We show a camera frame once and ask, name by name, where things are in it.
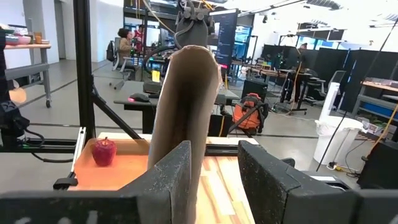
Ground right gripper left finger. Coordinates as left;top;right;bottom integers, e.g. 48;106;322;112
119;140;193;224

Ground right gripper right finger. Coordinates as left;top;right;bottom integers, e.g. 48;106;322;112
237;140;358;224

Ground red apple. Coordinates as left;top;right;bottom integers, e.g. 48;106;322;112
91;136;118;167

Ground orange cereal bag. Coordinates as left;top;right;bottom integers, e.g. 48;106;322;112
147;45;224;224

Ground orange cutting board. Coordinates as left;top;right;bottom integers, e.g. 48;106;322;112
67;136;156;192

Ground white waste bin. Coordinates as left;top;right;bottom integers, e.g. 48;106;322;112
313;116;364;166

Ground orange backpack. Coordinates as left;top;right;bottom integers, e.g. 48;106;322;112
232;92;269;132

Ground black computer mouse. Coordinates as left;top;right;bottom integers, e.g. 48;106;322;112
128;92;151;103

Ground black desk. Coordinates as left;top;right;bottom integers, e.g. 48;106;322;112
113;80;241;135

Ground black floor box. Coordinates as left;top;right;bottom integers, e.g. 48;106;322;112
356;139;398;190

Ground person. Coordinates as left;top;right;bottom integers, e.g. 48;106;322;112
134;24;146;52
117;27;136;62
291;42;310;104

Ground grey workbench with wooden top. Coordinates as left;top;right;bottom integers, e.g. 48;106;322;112
352;77;398;123

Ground grey office chair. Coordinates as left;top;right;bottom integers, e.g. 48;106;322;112
106;37;135;91

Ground black partition panels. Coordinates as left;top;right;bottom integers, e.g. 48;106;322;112
261;43;398;104

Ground tall dark screen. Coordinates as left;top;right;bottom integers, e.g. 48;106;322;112
214;9;239;68

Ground person's hand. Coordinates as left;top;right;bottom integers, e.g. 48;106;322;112
8;86;28;105

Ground wooden-top cart table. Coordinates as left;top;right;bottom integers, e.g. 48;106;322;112
4;43;53;109

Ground coiled black cable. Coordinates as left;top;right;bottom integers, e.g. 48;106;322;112
326;139;361;179

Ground white upright post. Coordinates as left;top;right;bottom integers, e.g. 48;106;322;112
320;82;341;121

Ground thin black cable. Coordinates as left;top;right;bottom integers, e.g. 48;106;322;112
315;17;398;172

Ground thick yellow cable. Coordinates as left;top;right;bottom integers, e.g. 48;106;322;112
369;103;398;151

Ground black aluminium rig frame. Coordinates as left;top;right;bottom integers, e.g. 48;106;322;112
0;0;259;191

